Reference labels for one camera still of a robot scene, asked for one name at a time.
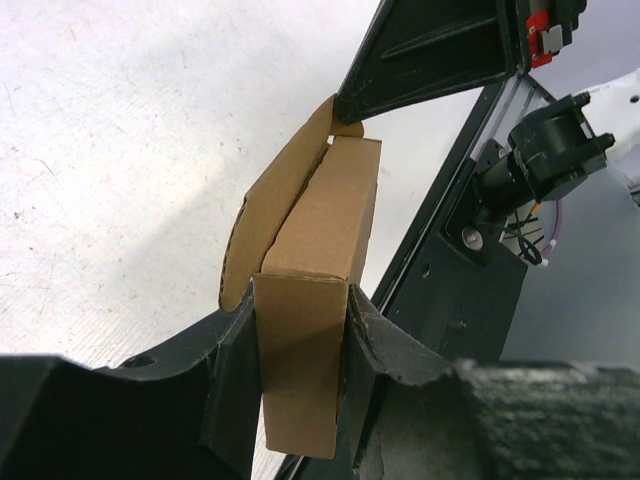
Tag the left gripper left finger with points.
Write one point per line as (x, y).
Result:
(184, 409)

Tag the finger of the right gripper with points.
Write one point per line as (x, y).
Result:
(419, 50)

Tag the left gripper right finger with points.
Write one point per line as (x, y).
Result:
(475, 420)

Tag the brown cardboard box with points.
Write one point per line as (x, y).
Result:
(298, 244)

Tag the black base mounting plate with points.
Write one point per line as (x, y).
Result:
(435, 289)

